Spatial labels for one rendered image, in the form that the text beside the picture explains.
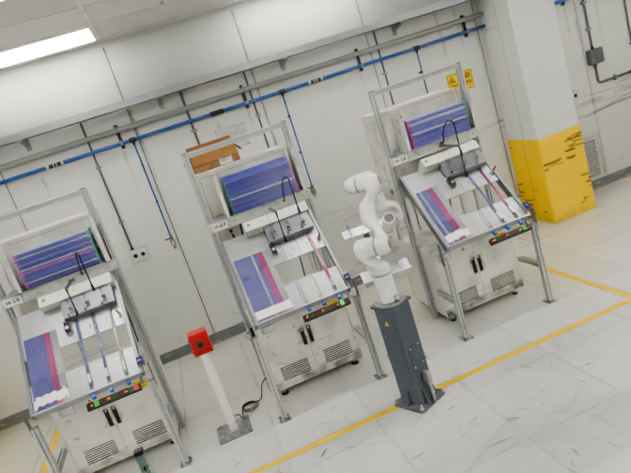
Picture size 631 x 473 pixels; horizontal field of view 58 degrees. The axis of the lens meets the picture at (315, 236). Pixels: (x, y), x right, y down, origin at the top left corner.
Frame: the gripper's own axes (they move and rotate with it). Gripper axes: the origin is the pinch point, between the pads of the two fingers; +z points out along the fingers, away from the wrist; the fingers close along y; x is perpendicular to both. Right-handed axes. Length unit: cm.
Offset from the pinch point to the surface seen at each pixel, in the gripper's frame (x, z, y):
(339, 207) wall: -111, 150, 0
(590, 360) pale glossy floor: 125, -8, -81
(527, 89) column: -137, 94, -209
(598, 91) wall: -151, 168, -326
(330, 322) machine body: 31, 43, 56
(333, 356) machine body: 52, 58, 62
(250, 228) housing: -40, -5, 88
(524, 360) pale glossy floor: 109, 12, -51
